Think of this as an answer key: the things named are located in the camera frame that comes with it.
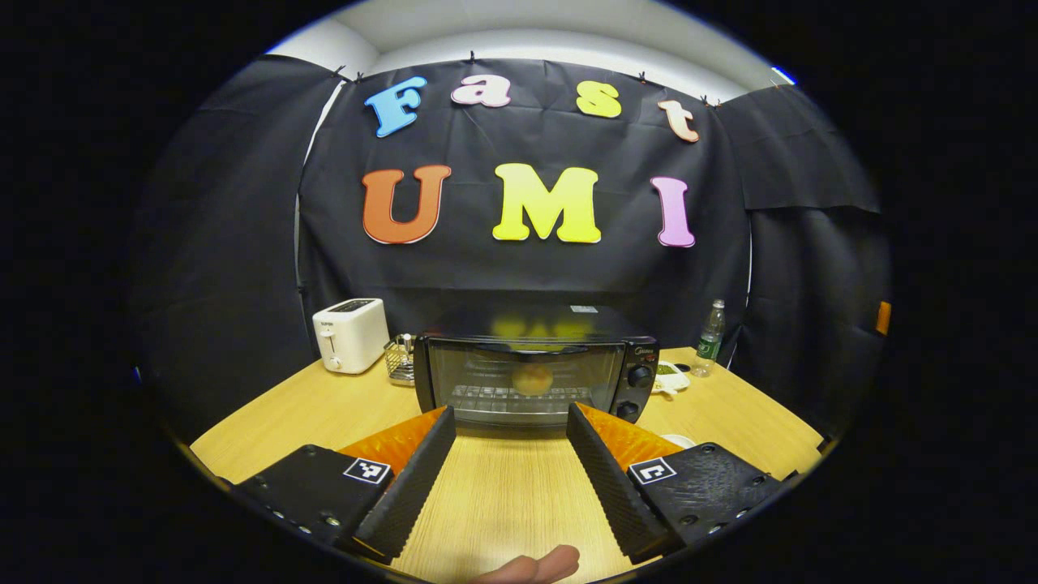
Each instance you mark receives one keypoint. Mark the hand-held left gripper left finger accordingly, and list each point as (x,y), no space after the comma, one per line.
(409,487)

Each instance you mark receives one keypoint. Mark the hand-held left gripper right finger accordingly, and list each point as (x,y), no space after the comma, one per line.
(612,487)

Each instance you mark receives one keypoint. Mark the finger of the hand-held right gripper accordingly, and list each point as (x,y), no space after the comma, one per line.
(883,318)

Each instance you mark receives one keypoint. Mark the black electric oven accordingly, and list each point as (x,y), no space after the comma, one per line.
(632,381)

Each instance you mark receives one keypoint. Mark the round bread bun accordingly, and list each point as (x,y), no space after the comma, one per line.
(533,379)

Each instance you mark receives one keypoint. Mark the white square plate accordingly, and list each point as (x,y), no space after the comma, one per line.
(679,440)

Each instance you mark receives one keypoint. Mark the white divided grain dish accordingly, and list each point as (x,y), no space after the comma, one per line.
(669,378)

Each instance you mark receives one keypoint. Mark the white toaster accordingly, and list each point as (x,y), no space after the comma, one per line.
(349,334)

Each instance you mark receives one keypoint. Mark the clear green-label water bottle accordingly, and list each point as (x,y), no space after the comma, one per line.
(710,341)

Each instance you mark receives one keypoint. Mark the ceiling light panel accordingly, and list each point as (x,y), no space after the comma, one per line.
(782,76)

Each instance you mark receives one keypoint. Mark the black backdrop cloth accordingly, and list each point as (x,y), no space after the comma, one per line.
(243,243)

